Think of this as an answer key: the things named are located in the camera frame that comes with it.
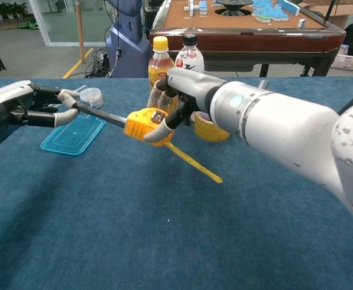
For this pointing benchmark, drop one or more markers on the black mahjong table centre dish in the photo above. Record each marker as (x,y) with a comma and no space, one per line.
(234,6)

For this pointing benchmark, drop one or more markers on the yellow adhesive tape roll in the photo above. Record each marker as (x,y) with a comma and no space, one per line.
(206,133)

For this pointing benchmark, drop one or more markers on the wooden pole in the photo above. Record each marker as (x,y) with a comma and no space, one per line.
(80,36)

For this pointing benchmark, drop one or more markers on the mahjong tile wall pile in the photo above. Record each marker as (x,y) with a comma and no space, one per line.
(273,12)

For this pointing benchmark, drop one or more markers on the black-cap white drink bottle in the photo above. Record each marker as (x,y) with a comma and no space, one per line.
(188,60)

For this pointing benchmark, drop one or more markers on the yellow-cap tea bottle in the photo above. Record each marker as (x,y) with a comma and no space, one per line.
(159,65)

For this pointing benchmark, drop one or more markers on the blue felt table mat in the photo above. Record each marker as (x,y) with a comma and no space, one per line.
(104,226)

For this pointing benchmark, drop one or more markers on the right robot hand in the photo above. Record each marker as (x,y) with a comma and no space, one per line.
(194,86)

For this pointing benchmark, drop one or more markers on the green floor object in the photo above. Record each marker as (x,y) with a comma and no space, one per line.
(28,24)

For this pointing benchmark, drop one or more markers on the clear blue plastic lid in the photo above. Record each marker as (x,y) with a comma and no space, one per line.
(70,136)

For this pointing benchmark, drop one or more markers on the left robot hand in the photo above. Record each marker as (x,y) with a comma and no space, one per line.
(7,99)

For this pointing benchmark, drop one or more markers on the brown mahjong table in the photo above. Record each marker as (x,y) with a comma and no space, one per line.
(255,39)

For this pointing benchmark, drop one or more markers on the white plastic basket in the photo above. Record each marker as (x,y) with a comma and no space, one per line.
(348,63)

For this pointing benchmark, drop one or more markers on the row of potted plants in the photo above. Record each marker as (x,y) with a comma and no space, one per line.
(1,12)

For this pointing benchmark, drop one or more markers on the mahjong tile cluster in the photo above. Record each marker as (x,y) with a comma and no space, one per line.
(196,8)

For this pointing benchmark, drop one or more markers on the white and blue mahjong tile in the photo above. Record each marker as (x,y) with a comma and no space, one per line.
(302,23)

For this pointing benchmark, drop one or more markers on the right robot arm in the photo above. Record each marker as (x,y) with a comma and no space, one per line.
(285,130)

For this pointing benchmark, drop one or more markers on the yellow tape measure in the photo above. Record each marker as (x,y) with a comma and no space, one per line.
(140,127)

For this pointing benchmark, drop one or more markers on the blue machine pedestal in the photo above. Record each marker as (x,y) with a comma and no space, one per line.
(128,51)

